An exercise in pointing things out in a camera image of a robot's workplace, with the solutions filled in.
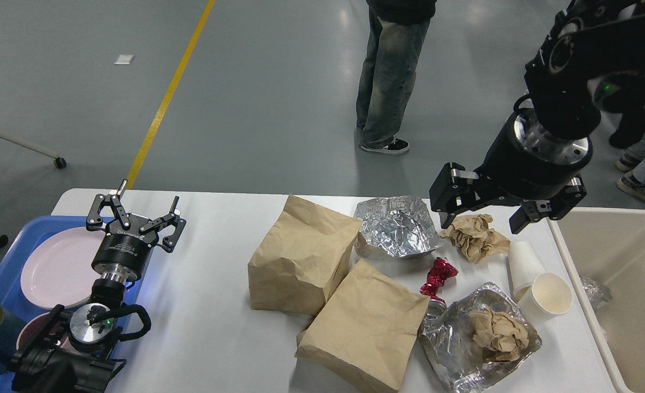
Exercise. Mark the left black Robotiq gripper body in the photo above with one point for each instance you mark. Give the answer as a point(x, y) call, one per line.
point(531, 163)

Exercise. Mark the crumpled brown paper ball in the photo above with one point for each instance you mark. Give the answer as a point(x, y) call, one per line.
point(474, 239)

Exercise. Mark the red crumpled foil wrapper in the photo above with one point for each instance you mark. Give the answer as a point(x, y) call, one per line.
point(437, 276)

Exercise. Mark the crumpled foil sheet bottom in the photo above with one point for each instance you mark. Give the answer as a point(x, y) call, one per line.
point(446, 338)

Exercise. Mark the brown paper in foil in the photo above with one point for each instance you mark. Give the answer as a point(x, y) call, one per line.
point(501, 337)

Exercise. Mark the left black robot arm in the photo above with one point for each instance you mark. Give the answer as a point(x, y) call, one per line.
point(41, 365)

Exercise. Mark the foil sheet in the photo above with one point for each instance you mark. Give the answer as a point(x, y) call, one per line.
point(398, 227)
point(446, 338)

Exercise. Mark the pink HOME mug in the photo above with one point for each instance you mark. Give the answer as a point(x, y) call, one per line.
point(33, 326)

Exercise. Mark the person black hoodie faded jeans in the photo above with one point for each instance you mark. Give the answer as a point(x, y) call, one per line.
point(395, 41)

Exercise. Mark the upside-down white paper cup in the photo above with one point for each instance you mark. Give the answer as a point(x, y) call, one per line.
point(524, 266)

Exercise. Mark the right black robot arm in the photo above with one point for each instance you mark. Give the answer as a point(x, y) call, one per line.
point(592, 60)

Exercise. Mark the pink plate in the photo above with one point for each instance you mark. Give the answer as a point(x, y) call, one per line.
point(59, 271)

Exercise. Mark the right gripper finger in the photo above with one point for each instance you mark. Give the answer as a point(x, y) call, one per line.
point(554, 208)
point(456, 190)

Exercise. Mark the foil sheet top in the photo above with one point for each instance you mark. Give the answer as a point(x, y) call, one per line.
point(398, 227)

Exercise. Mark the tipped white paper cup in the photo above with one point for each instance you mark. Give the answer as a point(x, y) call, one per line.
point(549, 296)

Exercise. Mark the brown paper bag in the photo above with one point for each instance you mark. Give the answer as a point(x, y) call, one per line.
point(302, 259)
point(366, 331)

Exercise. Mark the beige plastic bin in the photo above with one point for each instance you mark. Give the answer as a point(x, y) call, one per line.
point(609, 245)

